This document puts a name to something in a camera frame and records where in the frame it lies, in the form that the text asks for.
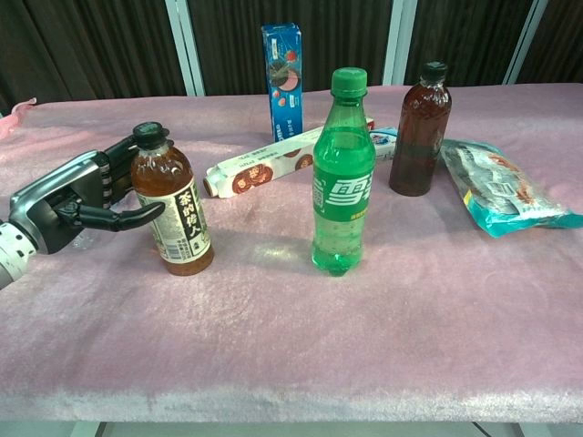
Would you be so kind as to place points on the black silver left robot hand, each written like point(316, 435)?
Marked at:
point(59, 184)

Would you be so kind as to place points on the amber tea bottle white label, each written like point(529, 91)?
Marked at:
point(175, 214)

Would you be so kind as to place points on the dark brown tea bottle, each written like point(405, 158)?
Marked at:
point(416, 145)

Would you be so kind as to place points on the dark brown pleated curtain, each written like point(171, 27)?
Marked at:
point(100, 45)

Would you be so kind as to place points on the long white box red circles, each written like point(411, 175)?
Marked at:
point(259, 166)

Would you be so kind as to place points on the blue cookie box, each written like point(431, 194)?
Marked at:
point(284, 86)

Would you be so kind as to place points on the pink plush table cloth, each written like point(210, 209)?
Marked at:
point(291, 328)

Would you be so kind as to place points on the green soda bottle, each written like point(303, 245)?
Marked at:
point(341, 196)

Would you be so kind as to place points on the small white blue box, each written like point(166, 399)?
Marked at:
point(385, 143)

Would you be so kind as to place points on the teal snack packet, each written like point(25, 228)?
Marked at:
point(496, 186)

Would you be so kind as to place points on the white frame post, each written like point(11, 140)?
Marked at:
point(398, 41)
point(526, 41)
point(187, 45)

